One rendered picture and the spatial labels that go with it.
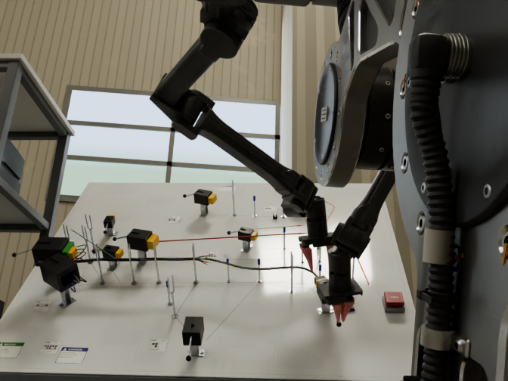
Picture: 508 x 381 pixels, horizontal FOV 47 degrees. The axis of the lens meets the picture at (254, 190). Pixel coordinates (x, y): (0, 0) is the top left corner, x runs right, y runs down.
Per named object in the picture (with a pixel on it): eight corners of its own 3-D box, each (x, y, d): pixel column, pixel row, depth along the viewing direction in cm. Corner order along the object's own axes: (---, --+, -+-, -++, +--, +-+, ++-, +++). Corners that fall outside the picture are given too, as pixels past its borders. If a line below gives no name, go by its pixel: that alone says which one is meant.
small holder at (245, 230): (230, 240, 197) (229, 222, 194) (255, 246, 194) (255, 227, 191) (224, 248, 194) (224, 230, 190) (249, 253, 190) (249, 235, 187)
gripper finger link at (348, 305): (320, 317, 155) (320, 285, 152) (346, 312, 156) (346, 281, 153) (328, 330, 148) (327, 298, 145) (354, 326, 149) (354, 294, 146)
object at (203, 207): (187, 206, 218) (185, 185, 214) (214, 212, 214) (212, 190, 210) (181, 212, 214) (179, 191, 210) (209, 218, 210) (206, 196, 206)
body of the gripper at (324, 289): (317, 290, 152) (316, 264, 149) (354, 285, 153) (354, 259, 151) (324, 303, 146) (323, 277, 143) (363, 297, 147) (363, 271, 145)
